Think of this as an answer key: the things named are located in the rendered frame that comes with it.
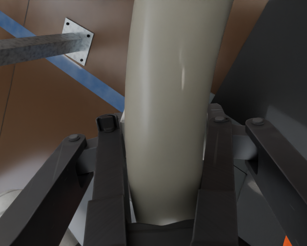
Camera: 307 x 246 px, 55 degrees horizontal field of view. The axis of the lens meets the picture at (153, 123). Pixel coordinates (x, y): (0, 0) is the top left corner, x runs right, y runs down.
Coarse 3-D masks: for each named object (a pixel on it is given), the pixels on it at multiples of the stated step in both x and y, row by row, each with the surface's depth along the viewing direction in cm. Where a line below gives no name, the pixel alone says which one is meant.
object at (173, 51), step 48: (144, 0) 8; (192, 0) 8; (144, 48) 9; (192, 48) 8; (144, 96) 9; (192, 96) 9; (144, 144) 10; (192, 144) 10; (144, 192) 11; (192, 192) 11
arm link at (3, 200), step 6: (6, 192) 69; (12, 192) 69; (18, 192) 70; (0, 198) 67; (6, 198) 67; (12, 198) 67; (0, 204) 65; (6, 204) 65; (0, 210) 64; (0, 216) 63; (66, 234) 69; (72, 234) 72; (66, 240) 68; (72, 240) 70
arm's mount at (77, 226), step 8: (128, 184) 79; (88, 192) 80; (88, 200) 80; (80, 208) 83; (80, 216) 84; (72, 224) 86; (80, 224) 85; (72, 232) 87; (80, 232) 86; (80, 240) 86
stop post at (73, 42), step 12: (72, 24) 166; (36, 36) 145; (48, 36) 151; (60, 36) 157; (72, 36) 163; (84, 36) 165; (0, 48) 121; (12, 48) 126; (24, 48) 132; (36, 48) 138; (48, 48) 146; (60, 48) 154; (72, 48) 163; (84, 48) 167; (0, 60) 124; (12, 60) 129; (24, 60) 136; (84, 60) 170
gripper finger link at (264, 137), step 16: (256, 128) 14; (272, 128) 14; (256, 144) 14; (272, 144) 13; (288, 144) 13; (272, 160) 12; (288, 160) 12; (304, 160) 12; (256, 176) 14; (272, 176) 12; (288, 176) 11; (304, 176) 11; (272, 192) 12; (288, 192) 11; (304, 192) 10; (272, 208) 12; (288, 208) 11; (304, 208) 10; (288, 224) 11; (304, 224) 10; (304, 240) 10
